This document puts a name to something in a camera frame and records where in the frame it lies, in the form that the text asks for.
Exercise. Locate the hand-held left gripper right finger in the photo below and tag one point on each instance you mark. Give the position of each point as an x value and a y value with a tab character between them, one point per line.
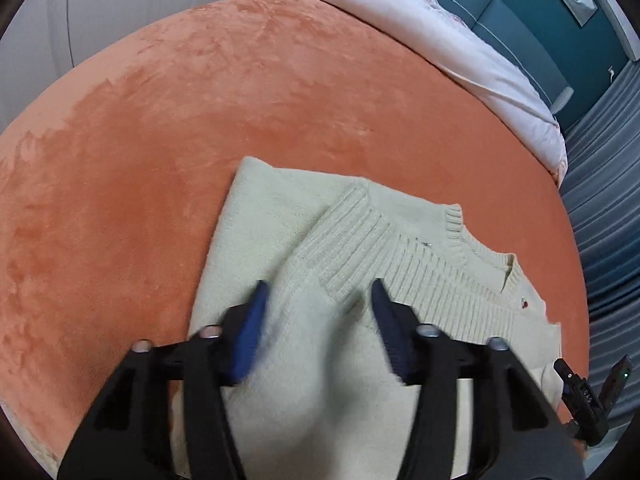
392	332

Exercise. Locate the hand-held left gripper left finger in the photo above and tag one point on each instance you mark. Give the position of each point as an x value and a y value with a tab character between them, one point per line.
246	332

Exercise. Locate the cream knit sweater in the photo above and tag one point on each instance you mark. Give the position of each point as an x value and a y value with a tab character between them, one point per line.
320	240

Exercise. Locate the orange plush blanket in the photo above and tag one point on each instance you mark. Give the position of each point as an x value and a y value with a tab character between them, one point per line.
200	110

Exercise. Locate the teal padded headboard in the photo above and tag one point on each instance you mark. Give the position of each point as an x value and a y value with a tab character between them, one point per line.
530	35

